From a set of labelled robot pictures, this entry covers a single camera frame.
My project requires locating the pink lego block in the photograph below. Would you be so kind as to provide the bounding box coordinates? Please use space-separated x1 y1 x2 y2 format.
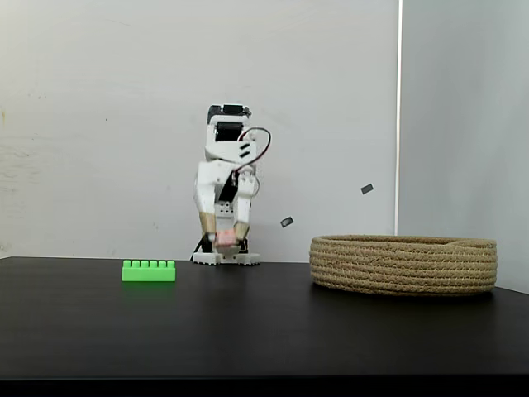
214 230 237 250

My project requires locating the green lego block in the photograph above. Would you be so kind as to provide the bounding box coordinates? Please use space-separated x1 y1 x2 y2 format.
121 259 178 284

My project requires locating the white vertical corner strip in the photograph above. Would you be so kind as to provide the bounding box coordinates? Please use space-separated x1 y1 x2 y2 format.
393 0 404 237

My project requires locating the black base cable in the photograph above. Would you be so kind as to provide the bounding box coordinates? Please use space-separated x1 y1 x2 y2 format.
191 234 209 262

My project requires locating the red and black gripper cable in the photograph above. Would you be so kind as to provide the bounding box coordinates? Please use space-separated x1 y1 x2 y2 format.
232 127 274 175

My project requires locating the woven rope basket tray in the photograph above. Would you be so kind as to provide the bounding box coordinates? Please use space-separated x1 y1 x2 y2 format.
308 234 498 297

